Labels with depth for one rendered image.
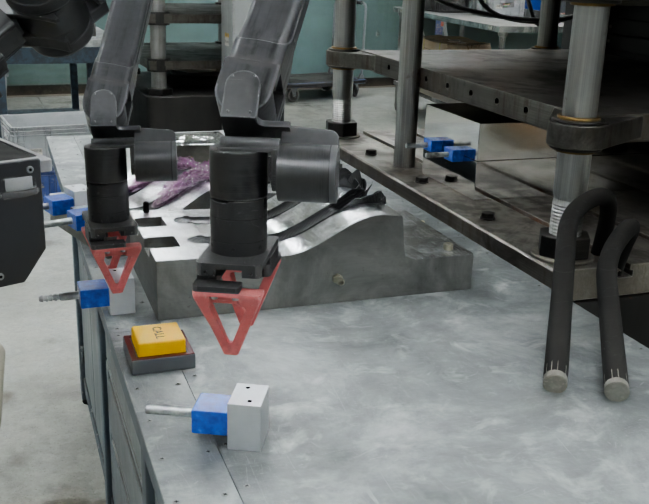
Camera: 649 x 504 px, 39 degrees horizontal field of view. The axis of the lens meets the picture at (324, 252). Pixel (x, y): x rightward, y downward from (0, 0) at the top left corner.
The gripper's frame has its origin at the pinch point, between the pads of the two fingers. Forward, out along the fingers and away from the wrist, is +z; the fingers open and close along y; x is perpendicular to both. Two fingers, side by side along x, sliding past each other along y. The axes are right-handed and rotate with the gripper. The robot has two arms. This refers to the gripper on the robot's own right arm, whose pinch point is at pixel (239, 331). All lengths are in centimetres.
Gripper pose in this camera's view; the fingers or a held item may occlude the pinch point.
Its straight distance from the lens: 95.1
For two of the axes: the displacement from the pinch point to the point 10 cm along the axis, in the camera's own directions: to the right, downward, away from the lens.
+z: -0.3, 9.5, 3.1
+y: 1.2, -3.0, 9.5
